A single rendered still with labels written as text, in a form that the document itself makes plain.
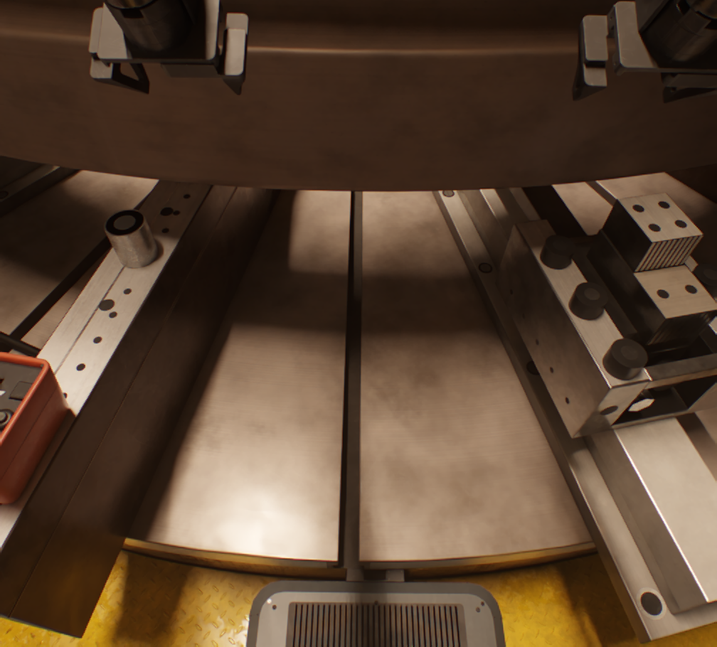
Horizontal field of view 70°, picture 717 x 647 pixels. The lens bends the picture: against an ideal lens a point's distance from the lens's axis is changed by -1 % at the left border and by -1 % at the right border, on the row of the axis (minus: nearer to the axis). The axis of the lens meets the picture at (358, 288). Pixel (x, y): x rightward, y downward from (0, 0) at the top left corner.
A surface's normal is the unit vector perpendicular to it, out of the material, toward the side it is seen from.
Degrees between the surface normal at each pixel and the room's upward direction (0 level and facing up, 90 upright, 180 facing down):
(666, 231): 0
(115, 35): 30
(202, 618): 0
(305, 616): 0
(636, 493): 71
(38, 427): 97
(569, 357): 90
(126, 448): 90
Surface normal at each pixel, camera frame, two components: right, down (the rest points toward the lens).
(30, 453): 0.98, 0.21
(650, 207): 0.01, -0.65
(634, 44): 0.00, -0.18
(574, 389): -0.98, 0.15
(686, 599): -0.93, -0.07
